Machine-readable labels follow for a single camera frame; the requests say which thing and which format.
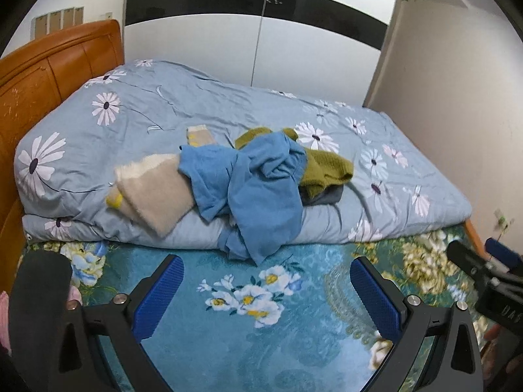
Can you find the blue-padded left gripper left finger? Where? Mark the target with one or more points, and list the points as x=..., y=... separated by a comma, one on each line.
x=128, y=319

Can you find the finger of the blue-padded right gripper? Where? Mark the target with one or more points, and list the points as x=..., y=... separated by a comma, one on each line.
x=505, y=255
x=481, y=271

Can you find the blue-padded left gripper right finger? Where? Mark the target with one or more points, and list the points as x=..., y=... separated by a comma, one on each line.
x=403, y=320

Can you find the blue sweatpants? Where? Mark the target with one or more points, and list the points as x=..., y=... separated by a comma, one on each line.
x=255, y=187

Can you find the pink striped cloth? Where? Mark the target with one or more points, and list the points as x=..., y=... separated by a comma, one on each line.
x=73, y=294

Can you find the teal floral bed sheet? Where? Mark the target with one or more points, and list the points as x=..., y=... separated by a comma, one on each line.
x=294, y=322

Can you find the beige fuzzy sweater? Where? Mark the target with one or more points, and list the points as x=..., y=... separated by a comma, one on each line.
x=152, y=192

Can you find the dark grey garment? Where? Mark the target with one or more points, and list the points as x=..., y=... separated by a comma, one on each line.
x=330, y=195

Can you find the light blue floral duvet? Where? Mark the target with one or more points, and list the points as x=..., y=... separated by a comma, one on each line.
x=64, y=166

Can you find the olive green knit sweater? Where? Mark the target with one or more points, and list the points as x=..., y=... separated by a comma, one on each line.
x=324, y=169

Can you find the orange wooden headboard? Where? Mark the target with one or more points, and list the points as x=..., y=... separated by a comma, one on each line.
x=36, y=79

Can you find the white wardrobe with black band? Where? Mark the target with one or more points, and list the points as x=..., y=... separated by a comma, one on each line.
x=321, y=48

